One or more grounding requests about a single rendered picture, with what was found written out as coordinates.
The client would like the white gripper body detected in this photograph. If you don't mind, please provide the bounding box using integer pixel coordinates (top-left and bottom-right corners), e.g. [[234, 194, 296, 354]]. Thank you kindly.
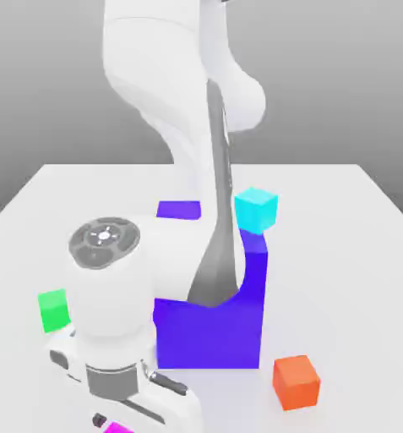
[[85, 380, 205, 433]]

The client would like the small magenta cube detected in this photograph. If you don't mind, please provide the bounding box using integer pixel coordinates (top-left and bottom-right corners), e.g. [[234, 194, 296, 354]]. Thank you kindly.
[[102, 420, 135, 433]]

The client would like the small green cube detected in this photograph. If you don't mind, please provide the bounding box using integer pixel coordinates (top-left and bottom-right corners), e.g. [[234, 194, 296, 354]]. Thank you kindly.
[[36, 288, 73, 335]]

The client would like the small orange cube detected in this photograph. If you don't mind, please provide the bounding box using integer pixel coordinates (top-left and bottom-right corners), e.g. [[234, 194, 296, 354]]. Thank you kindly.
[[271, 354, 323, 413]]

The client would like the small cyan cube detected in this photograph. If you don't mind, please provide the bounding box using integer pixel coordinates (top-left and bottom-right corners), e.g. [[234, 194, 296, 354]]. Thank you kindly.
[[233, 186, 280, 237]]

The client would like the large blue box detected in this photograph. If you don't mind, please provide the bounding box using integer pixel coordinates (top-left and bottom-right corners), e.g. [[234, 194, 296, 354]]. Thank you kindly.
[[152, 200, 270, 370]]

